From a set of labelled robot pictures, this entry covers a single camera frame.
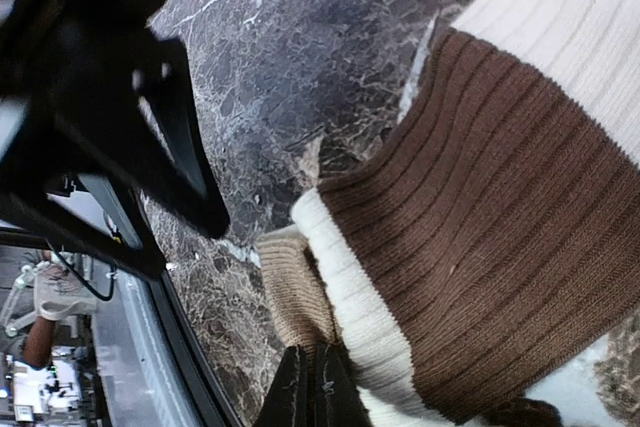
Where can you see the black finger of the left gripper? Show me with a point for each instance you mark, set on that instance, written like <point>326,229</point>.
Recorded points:
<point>138,253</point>

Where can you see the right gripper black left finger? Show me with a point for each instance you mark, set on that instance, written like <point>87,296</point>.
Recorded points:
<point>285,404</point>

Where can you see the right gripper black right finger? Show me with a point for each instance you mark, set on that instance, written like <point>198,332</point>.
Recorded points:
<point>337,402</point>

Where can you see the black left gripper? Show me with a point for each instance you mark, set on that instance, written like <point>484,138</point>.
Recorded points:
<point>87,88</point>

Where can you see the white brown striped sock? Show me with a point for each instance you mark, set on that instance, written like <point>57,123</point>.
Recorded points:
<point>482,268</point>

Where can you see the black table edge rail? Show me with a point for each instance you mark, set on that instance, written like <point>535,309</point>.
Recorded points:
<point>205,393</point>

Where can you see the white slotted cable duct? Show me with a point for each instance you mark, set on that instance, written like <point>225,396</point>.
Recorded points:
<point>163,386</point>

